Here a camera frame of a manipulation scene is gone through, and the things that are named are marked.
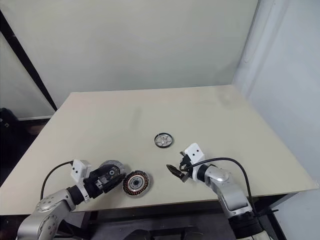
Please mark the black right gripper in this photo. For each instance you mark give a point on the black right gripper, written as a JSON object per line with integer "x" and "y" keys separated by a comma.
{"x": 187, "y": 172}

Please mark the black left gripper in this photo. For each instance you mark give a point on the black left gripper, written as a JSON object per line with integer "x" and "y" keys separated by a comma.
{"x": 93, "y": 186}

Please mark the grey motor cover disc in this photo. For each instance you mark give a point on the grey motor cover disc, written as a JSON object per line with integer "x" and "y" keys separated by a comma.
{"x": 120, "y": 166}

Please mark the copper wound stator ring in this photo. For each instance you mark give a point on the copper wound stator ring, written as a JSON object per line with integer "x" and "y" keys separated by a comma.
{"x": 144, "y": 180}

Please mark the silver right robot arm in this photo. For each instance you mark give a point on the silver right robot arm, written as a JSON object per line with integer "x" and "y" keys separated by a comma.
{"x": 225, "y": 180}

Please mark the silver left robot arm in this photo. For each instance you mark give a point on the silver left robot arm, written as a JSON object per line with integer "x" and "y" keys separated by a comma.
{"x": 50, "y": 207}

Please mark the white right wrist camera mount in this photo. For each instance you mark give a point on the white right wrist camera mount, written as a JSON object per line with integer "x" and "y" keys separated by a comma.
{"x": 195, "y": 152}

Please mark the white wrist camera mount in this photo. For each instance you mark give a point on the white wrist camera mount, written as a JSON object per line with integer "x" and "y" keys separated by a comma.
{"x": 195, "y": 152}
{"x": 78, "y": 170}

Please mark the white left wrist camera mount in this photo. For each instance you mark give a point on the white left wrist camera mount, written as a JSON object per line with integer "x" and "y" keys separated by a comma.
{"x": 78, "y": 170}

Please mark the black table frame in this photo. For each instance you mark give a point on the black table frame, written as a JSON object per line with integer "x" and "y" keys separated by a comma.
{"x": 150, "y": 215}

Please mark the white wall corner trim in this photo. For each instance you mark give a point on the white wall corner trim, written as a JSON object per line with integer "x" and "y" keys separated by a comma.
{"x": 247, "y": 50}

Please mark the black diagonal wall beam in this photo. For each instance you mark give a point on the black diagonal wall beam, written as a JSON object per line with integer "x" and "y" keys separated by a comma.
{"x": 27, "y": 65}

